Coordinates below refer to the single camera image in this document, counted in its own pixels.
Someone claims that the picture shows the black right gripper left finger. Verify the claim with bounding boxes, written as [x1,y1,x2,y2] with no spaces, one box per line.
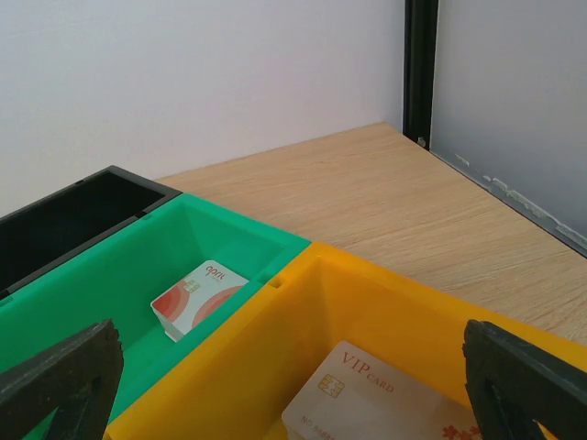
[1,319,124,439]

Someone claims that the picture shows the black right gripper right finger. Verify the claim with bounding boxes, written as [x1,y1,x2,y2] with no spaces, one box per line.
[462,320,586,439]

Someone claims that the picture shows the red white april cards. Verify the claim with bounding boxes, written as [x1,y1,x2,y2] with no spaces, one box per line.
[150,259,249,342]

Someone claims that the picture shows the green storage bin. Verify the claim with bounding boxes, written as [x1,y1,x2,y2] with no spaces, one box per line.
[1,194,308,416]

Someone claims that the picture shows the black storage bin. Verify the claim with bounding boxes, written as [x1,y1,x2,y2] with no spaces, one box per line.
[1,165,181,300]

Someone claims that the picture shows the orange storage bin right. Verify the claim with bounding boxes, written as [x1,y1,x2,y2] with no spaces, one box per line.
[103,241,587,440]

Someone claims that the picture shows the black frame post right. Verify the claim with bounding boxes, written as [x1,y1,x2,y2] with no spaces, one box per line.
[403,0,439,150]

